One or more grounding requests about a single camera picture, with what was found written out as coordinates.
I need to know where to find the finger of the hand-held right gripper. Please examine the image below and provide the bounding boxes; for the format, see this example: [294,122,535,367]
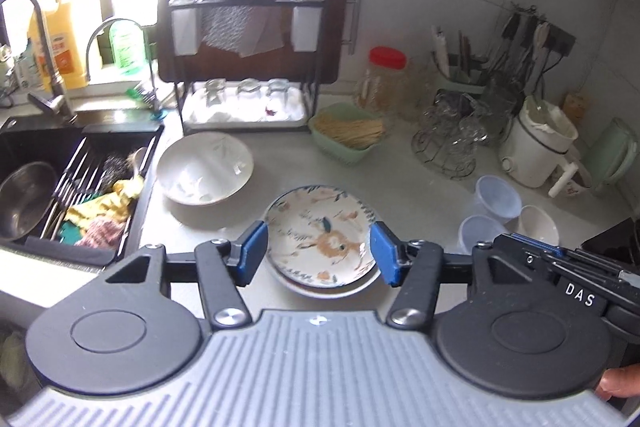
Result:
[492,232,626,280]

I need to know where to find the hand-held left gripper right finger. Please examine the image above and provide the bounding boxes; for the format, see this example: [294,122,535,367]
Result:
[369,221,538,328]

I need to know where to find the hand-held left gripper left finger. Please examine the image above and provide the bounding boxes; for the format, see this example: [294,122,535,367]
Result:
[102,221,268,328]

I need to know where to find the small white bowl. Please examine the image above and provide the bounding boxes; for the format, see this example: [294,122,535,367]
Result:
[515,205,561,253]

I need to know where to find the floral patterned plate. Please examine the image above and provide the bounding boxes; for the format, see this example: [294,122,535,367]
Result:
[262,185,378,290]

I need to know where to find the person's right hand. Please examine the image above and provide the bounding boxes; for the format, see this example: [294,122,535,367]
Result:
[595,364,640,403]

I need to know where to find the translucent blue plastic cup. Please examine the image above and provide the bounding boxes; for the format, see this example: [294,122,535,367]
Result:
[474,175,522,224]

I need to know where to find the black gas stove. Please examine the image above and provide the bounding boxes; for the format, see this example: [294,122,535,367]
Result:
[575,217,640,260]

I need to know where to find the patterned ceramic mug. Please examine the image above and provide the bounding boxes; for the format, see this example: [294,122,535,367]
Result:
[560,167,594,198]

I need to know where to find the large leaf print white bowl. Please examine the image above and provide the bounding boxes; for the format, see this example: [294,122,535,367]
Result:
[156,132,255,208]

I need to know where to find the white electric cooker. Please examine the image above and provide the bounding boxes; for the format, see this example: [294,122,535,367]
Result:
[499,96,583,198]

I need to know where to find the green plastic basket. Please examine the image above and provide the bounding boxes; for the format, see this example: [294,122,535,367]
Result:
[308,103,392,166]

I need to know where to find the pale green kettle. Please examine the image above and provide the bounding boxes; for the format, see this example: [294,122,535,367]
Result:
[582,117,638,188]

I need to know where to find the bundle of wooden chopsticks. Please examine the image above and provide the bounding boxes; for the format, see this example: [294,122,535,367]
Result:
[315,116,386,150]

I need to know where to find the clear glass cup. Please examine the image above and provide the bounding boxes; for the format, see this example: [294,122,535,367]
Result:
[457,92,493,128]
[422,94,458,142]
[445,122,488,168]

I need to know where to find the white rack tray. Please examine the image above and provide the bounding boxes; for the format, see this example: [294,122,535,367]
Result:
[181,86,308,128]

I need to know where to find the yellow dish cloth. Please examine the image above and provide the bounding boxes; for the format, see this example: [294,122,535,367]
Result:
[65,179,144,228]

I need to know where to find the pink knitted cloth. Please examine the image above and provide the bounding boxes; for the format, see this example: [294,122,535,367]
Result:
[75,217,133,251]

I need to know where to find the clear glass jar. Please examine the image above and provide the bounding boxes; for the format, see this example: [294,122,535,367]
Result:
[482,77,522,132]

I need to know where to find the steel wool scrubber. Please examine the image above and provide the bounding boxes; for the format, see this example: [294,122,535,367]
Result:
[101,154,132,188]

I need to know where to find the small drinking glass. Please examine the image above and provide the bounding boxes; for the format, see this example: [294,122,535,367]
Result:
[204,78,230,106]
[236,78,262,105]
[266,78,292,105]

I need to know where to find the red lid plastic jar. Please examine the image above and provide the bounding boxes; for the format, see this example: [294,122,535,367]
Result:
[356,47,416,118]

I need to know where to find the green utensil holder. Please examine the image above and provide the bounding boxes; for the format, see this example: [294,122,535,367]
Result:
[432,49,493,95]

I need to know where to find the metal sink drain rack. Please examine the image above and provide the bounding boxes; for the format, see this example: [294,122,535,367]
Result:
[42,141,151,243]

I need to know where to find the hanging kitchen utensils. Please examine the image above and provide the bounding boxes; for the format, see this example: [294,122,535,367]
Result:
[487,7,556,80]

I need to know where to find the white cutlery holder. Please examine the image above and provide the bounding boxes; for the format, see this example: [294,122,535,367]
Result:
[292,4,319,52]
[172,9,199,56]

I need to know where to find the black dish drying rack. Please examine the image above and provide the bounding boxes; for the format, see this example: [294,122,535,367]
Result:
[157,0,351,84]

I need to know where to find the stainless steel bowl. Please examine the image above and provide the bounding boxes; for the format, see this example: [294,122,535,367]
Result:
[0,162,58,244]

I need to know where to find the patterned grey cloth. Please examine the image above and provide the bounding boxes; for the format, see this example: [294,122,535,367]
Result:
[200,0,291,58]

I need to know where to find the green detergent bottle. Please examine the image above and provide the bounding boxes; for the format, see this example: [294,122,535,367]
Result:
[109,19,147,76]

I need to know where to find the black kitchen sink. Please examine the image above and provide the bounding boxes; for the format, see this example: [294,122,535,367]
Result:
[0,116,166,269]

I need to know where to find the chrome faucet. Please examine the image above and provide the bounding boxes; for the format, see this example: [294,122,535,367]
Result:
[84,18,162,114]

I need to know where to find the yellow detergent bottle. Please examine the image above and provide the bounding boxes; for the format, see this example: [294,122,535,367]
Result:
[29,0,92,90]

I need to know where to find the dark tall faucet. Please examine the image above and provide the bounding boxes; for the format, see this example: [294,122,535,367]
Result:
[0,0,77,118]

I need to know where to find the round wire cup rack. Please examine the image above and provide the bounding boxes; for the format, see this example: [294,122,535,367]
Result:
[411,107,493,180]

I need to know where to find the black wall hook rail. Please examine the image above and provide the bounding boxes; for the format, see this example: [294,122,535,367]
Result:
[505,7,577,58]

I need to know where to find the metal bar handle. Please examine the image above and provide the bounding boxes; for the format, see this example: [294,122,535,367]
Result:
[347,0,362,56]

